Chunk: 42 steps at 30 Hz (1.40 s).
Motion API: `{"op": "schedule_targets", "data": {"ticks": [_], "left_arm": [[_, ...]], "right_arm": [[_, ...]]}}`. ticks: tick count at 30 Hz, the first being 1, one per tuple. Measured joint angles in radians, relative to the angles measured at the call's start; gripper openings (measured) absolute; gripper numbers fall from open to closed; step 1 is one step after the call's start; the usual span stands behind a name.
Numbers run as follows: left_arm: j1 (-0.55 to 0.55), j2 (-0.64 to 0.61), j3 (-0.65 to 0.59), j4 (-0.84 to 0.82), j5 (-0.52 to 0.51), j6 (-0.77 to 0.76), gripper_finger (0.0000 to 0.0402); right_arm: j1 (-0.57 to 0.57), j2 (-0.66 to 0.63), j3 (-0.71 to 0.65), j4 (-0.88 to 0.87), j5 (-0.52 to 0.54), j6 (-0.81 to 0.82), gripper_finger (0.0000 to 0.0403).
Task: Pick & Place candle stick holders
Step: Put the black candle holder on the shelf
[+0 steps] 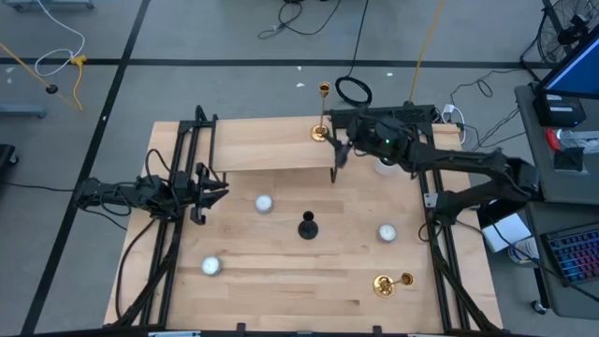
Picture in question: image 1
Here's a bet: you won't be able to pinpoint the backlit keyboard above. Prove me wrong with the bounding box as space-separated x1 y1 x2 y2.
541 223 599 286

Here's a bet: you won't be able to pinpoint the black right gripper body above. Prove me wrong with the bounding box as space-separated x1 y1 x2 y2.
347 113 416 161

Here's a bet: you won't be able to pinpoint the black desk item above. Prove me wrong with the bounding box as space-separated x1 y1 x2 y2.
553 146 585 172

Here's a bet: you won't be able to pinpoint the white power adapter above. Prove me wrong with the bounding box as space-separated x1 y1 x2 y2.
441 103 468 145

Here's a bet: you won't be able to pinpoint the black coiled floor cable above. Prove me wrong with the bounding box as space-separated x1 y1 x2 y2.
334 0 374 109

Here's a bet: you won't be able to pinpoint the small plant in white pot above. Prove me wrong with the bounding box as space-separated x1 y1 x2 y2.
373 157 400 178

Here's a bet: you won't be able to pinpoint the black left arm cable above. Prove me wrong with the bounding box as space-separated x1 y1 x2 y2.
114 217 158 320

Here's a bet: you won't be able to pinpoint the black candlestick holder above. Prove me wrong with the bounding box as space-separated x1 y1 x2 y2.
297 211 320 241

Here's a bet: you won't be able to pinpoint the tangled black floor cables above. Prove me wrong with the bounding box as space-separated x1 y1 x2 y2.
256 0 343 40

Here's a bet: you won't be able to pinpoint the black floor fan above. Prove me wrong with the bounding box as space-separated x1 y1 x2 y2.
519 0 599 66

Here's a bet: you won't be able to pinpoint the yellow floor cord with plug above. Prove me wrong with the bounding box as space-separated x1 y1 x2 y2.
0 42 88 112

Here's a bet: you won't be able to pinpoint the thin black floor cable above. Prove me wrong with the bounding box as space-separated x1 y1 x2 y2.
0 181 77 193

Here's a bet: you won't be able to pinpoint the small black computer box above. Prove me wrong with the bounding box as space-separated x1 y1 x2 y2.
532 92 588 128

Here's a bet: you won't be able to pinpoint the grey cart base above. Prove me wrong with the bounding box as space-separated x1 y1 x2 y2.
3 0 95 12

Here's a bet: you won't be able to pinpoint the grey floor stand base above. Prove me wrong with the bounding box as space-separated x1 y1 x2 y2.
0 103 49 119

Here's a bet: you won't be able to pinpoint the raised wooden shelf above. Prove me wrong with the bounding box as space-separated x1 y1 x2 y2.
211 115 339 184

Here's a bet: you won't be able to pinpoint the white floor cable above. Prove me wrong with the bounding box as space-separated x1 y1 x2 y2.
34 0 86 78

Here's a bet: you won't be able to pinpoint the long yellow cable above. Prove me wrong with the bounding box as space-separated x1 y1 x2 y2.
408 0 445 105

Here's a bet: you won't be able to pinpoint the thin black cables near desk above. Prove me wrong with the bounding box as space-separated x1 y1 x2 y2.
447 68 528 152

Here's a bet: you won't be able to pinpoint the grey desk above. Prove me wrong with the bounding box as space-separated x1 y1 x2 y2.
513 82 599 322

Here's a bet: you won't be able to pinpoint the white box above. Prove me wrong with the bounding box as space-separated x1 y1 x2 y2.
480 212 533 255

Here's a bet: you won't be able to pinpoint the computer monitor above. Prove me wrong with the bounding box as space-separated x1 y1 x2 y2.
535 28 599 100

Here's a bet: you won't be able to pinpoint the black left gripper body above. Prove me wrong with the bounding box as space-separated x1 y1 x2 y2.
172 161 212 222

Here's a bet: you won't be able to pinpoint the tall gold candlestick holder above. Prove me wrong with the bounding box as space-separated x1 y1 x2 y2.
373 271 416 299
310 81 332 143

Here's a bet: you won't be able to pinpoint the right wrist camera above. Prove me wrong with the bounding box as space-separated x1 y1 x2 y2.
370 120 403 158

